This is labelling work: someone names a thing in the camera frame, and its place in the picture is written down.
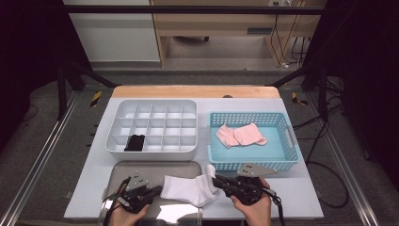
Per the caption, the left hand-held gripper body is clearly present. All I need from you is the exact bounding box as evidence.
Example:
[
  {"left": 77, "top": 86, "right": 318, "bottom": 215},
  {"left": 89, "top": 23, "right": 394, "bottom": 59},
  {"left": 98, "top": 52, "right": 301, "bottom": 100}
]
[{"left": 118, "top": 170, "right": 152, "bottom": 215}]

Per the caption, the yellow black tape strip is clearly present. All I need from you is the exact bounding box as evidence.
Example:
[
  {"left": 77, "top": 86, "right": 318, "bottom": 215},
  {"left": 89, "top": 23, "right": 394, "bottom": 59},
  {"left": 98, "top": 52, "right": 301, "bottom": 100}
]
[
  {"left": 89, "top": 90, "right": 104, "bottom": 108},
  {"left": 291, "top": 91, "right": 310, "bottom": 106}
]

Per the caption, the white compartment storage box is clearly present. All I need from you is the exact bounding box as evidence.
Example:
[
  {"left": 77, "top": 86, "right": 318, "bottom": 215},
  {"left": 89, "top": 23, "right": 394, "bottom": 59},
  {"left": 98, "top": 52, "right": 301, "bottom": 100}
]
[{"left": 104, "top": 99, "right": 199, "bottom": 162}]

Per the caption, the transparent grey box lid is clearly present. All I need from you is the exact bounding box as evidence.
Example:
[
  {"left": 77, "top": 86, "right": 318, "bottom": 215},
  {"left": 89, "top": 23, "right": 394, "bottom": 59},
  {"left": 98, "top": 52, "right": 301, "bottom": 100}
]
[{"left": 98, "top": 160, "right": 203, "bottom": 226}]

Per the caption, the aluminium rail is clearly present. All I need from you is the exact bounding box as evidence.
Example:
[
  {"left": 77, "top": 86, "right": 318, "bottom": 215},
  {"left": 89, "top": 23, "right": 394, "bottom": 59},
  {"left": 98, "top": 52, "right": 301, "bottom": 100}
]
[
  {"left": 0, "top": 90, "right": 82, "bottom": 226},
  {"left": 305, "top": 92, "right": 381, "bottom": 226}
]

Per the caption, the black horizontal bar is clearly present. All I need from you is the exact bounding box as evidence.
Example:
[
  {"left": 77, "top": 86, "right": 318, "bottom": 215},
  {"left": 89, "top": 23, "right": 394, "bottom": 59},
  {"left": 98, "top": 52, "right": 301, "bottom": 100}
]
[{"left": 60, "top": 4, "right": 328, "bottom": 16}]

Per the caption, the looped black floor cable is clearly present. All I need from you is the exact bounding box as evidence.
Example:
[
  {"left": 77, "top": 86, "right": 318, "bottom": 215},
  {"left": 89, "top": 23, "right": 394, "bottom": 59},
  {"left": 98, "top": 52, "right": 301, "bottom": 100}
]
[{"left": 305, "top": 161, "right": 350, "bottom": 209}]

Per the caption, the white sock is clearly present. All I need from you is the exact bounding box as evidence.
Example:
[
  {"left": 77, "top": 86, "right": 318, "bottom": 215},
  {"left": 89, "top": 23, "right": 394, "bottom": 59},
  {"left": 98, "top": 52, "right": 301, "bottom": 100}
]
[
  {"left": 160, "top": 174, "right": 220, "bottom": 208},
  {"left": 197, "top": 164, "right": 221, "bottom": 202}
]

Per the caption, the black metal stand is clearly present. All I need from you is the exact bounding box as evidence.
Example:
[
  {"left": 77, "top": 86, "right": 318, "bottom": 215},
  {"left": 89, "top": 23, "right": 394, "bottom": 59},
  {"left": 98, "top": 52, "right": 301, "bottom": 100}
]
[
  {"left": 268, "top": 60, "right": 329, "bottom": 122},
  {"left": 56, "top": 59, "right": 120, "bottom": 121}
]

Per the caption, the black cable bundle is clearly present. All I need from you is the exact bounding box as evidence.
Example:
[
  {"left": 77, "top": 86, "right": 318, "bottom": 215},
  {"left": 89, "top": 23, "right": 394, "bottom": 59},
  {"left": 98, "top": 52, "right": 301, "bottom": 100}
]
[{"left": 291, "top": 37, "right": 311, "bottom": 69}]

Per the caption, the blue perforated plastic basket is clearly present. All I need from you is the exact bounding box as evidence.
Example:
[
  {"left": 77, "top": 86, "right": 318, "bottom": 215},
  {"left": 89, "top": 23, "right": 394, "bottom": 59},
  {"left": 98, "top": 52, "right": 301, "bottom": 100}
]
[{"left": 207, "top": 111, "right": 301, "bottom": 172}]

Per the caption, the person's right hand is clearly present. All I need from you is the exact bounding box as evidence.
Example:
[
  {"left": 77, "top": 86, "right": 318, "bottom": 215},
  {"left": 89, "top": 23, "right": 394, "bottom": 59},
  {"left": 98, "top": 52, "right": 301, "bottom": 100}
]
[{"left": 231, "top": 176, "right": 273, "bottom": 226}]

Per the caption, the white power strip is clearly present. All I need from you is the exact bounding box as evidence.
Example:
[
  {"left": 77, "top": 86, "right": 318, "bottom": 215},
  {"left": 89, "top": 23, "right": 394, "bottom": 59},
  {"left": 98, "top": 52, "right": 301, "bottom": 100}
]
[{"left": 267, "top": 0, "right": 295, "bottom": 8}]

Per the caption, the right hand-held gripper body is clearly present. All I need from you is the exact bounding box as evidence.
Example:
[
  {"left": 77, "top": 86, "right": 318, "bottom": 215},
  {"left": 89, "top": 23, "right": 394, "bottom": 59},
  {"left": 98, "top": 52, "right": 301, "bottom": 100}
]
[{"left": 230, "top": 162, "right": 279, "bottom": 207}]

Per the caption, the yellow cable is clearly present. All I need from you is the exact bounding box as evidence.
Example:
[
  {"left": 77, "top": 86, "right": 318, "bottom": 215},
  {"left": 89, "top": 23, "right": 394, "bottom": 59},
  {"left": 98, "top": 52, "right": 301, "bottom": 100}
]
[{"left": 270, "top": 0, "right": 307, "bottom": 66}]

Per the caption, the white cabinet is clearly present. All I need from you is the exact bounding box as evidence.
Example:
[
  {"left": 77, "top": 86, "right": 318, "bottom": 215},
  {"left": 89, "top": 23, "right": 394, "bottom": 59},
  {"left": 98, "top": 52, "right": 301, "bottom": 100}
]
[{"left": 64, "top": 0, "right": 162, "bottom": 63}]

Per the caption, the wooden desk unit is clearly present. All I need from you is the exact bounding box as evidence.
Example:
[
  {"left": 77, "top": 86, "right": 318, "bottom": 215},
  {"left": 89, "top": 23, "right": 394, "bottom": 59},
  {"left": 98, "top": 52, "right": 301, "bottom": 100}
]
[{"left": 150, "top": 0, "right": 327, "bottom": 68}]

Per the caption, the dark curtain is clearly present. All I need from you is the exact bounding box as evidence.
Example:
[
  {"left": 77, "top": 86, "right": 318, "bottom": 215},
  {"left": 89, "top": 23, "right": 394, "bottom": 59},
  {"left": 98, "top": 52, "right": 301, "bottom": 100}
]
[
  {"left": 0, "top": 0, "right": 95, "bottom": 152},
  {"left": 300, "top": 0, "right": 399, "bottom": 189}
]

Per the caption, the right hand-held gripper cable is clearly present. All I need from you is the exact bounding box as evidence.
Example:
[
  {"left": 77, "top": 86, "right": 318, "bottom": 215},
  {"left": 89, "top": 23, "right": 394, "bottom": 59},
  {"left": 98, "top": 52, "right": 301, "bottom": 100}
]
[{"left": 262, "top": 187, "right": 285, "bottom": 226}]

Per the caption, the thin black hanging cable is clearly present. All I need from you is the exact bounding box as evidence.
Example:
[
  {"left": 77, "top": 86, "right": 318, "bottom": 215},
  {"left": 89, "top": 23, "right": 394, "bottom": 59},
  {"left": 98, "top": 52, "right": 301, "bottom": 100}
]
[{"left": 270, "top": 1, "right": 285, "bottom": 65}]

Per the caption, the person's left hand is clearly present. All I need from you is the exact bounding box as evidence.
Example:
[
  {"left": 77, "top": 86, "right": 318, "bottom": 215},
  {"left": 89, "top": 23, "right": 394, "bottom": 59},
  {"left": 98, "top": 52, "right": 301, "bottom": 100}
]
[{"left": 109, "top": 202, "right": 152, "bottom": 226}]

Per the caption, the pink sock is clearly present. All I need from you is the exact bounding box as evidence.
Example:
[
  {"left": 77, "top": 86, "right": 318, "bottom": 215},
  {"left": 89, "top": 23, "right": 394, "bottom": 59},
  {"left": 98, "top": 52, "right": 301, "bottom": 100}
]
[
  {"left": 233, "top": 122, "right": 268, "bottom": 146},
  {"left": 215, "top": 123, "right": 241, "bottom": 149}
]

